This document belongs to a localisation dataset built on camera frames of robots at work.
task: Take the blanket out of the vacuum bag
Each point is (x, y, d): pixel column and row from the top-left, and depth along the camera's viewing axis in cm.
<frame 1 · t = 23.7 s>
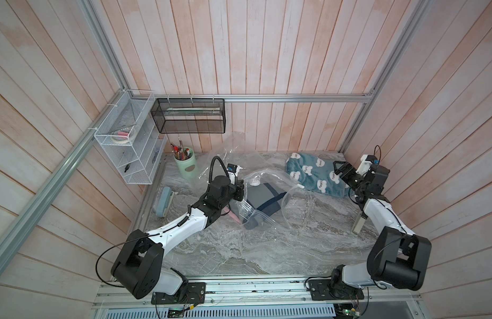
left hand: (242, 183, 84), fingers closed
right hand: (338, 164, 87), fingers open
teal bear print blanket: (316, 173, 108), point 4 cm above the table
green pen cup: (187, 162, 101), point 13 cm above the table
grey navy folded cloth: (262, 199, 93), point 8 cm above the table
pens in cup: (180, 153, 97), point 19 cm above the table
white bag zipper slider: (300, 186, 83), point 20 cm above the table

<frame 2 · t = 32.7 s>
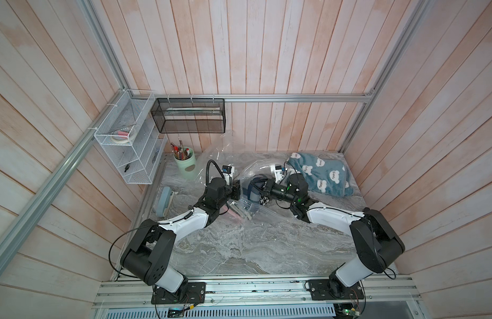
left hand: (239, 183, 88), fingers closed
right hand: (249, 183, 79), fingers closed
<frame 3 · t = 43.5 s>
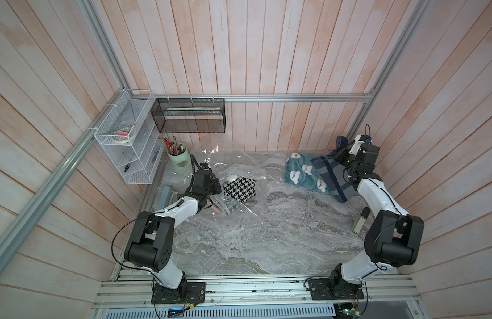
left hand: (217, 183, 95), fingers closed
right hand: (336, 146, 88), fingers closed
grey navy folded cloth: (332, 172, 93), point 16 cm above the table
houndstooth patterned cloth: (241, 189, 97), point 8 cm above the table
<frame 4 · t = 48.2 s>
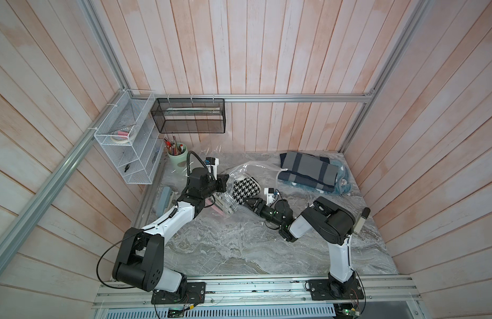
left hand: (229, 178, 86), fingers closed
right hand: (244, 202, 89), fingers open
grey navy folded cloth: (308, 170, 107), point 6 cm above the table
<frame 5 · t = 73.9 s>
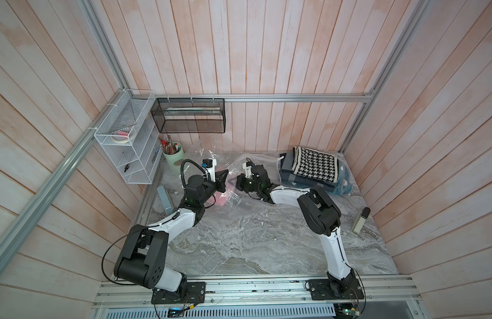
left hand: (228, 172, 85), fingers closed
right hand: (227, 181, 95), fingers closed
houndstooth patterned cloth: (314, 164, 104), point 11 cm above the table
